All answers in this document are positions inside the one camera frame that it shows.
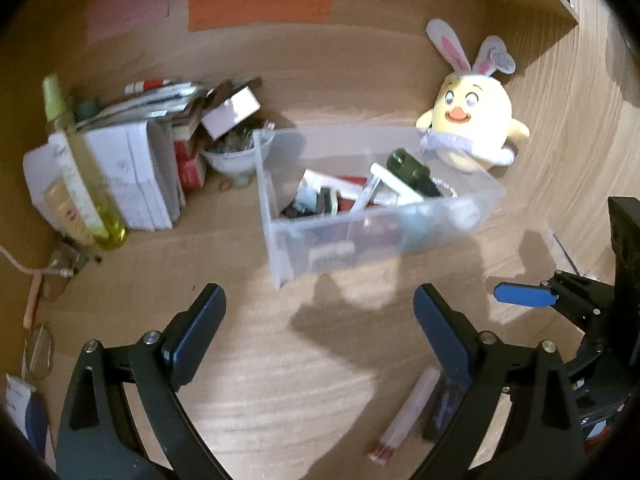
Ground white and blue pouch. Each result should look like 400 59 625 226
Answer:
5 372 48 461

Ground white cable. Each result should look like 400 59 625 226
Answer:
0 245 68 278

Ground beige cream tube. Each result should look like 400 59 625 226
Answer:
42 180 96 247

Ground orange paper note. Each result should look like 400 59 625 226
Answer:
188 0 333 32

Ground red and white glue pen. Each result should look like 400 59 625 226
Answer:
124 77 171 95

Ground white bowl of beads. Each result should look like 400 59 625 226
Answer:
200 127 276 186

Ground clear plastic bin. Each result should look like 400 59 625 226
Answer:
252 126 507 290

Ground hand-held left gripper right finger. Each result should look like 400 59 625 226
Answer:
413 283 587 480

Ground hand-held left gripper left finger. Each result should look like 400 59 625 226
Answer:
54 283 236 480

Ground dark green spray bottle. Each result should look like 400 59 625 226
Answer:
386 148 443 198

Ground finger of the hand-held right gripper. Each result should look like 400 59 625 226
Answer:
494 270 576 312

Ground white tube with red cap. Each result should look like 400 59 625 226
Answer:
368 366 441 463

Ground dark purple tube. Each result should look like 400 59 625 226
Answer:
422 370 466 443

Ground small open white box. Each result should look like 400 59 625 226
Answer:
200 77 263 141

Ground pink paper note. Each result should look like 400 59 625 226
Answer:
84 0 171 46

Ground red packet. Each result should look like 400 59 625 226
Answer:
335 174 401 213

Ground folded white papers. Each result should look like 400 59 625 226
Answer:
22 120 187 232

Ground yellow chick plush toy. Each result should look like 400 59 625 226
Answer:
415 18 531 173

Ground eyeglasses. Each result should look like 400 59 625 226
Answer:
22 245 98 381

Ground pink white braided cord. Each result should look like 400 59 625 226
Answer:
429 176 458 200

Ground yellow-green spray bottle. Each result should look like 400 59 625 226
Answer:
41 74 128 251

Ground small white jar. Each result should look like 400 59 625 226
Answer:
447 199 481 231

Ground stack of booklets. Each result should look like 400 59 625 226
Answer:
75 80 211 126

